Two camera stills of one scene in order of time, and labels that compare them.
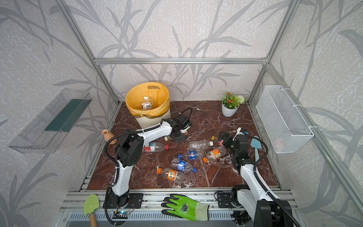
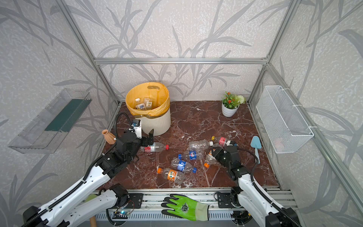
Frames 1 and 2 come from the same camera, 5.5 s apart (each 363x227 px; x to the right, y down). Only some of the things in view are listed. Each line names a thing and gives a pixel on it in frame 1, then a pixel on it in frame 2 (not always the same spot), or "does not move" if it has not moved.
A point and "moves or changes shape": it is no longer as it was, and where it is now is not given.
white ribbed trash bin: [145, 122] does not move
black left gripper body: [179, 133] → [144, 141]
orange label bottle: [215, 154] moves or changes shape
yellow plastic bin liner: [157, 91] does not move
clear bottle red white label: [154, 146] does not move
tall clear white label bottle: [146, 104] → [139, 106]
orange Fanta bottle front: [171, 175] does not move
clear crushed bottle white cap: [200, 145] does not move
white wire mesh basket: [281, 119] does not move
